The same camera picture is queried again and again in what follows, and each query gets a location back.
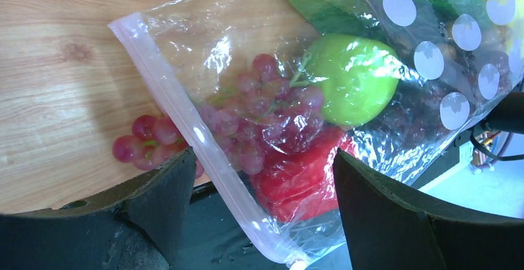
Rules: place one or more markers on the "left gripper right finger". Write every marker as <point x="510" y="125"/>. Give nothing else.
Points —
<point x="390" y="225"/>

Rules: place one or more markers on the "purple grape bunch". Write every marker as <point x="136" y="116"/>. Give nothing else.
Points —
<point x="424" y="113"/>
<point x="264" y="114"/>

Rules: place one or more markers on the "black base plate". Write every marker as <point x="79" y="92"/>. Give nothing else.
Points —
<point x="299" y="244"/>

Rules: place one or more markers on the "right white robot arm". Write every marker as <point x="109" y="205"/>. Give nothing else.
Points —
<point x="507" y="116"/>

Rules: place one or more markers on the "clear zip top bag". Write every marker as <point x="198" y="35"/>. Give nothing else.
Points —
<point x="191" y="51"/>

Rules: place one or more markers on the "red bell pepper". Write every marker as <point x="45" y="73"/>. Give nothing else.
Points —
<point x="300" y="186"/>

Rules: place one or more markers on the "green apple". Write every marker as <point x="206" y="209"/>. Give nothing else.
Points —
<point x="357" y="76"/>

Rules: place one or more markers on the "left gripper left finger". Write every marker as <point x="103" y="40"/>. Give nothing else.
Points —
<point x="134" y="225"/>

